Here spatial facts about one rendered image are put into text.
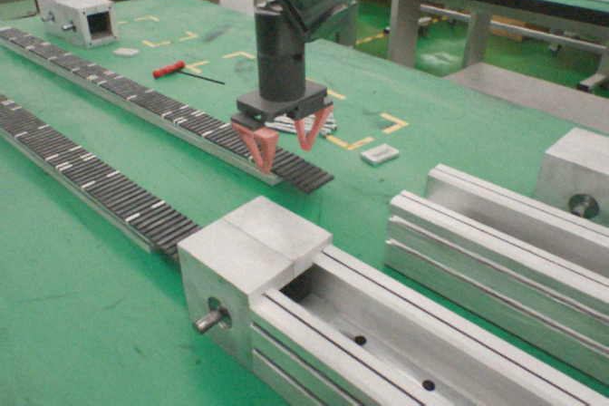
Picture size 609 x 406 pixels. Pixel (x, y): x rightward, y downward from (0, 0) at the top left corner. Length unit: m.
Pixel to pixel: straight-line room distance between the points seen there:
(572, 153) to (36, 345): 0.58
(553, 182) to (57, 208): 0.60
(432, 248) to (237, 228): 0.19
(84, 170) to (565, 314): 0.56
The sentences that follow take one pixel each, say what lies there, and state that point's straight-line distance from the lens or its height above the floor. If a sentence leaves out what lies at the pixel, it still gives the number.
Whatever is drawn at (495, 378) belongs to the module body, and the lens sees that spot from 0.39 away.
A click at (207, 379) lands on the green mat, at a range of 0.47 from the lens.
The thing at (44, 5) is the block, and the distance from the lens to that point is 1.46.
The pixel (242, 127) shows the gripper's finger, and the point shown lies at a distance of 0.62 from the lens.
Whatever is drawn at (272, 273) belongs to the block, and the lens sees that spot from 0.41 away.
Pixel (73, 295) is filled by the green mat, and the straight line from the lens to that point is 0.57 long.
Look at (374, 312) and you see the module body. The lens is 0.42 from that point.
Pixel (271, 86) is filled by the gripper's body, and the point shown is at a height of 0.93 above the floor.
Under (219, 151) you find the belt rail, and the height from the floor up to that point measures 0.79.
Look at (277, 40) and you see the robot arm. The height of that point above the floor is 0.98.
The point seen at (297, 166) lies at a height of 0.81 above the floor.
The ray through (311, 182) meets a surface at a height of 0.81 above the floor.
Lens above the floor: 1.15
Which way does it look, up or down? 32 degrees down
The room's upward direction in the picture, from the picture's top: straight up
